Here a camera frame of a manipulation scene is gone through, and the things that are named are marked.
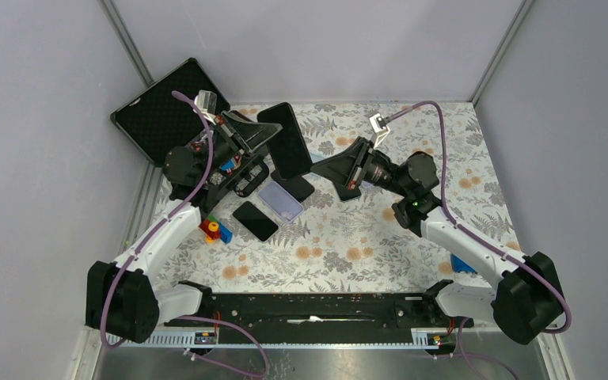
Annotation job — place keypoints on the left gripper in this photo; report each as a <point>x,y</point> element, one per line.
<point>245,136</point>

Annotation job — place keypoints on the lilac phone case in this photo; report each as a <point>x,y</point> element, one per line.
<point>281,202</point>

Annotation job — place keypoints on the black phone from blue case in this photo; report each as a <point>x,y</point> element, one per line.
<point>298,187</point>

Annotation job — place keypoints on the floral table mat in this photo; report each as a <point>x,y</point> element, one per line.
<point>358,246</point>

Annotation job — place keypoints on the red toy brick car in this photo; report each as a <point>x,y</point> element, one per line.
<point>214,231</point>

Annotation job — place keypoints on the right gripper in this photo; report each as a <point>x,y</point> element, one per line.
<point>348,167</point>

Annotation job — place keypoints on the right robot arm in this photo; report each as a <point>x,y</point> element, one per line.
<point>524,295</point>

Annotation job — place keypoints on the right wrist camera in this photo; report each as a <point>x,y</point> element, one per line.
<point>380,129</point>

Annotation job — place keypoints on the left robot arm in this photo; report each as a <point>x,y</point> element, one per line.
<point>120,295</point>

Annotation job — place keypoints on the black poker chip case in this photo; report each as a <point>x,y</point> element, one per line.
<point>166,126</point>

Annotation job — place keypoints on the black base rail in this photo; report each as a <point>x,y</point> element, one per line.
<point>300,319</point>

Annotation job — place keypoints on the black phone without case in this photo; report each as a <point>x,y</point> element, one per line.
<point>287,148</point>

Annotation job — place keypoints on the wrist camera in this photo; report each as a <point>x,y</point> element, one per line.
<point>206,102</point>
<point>380,129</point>

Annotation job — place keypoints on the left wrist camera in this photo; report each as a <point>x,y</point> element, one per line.
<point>206,102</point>

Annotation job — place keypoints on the light blue phone case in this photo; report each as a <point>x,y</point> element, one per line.
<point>315,158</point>

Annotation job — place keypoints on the blue toy car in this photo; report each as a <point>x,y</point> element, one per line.
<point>460,266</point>

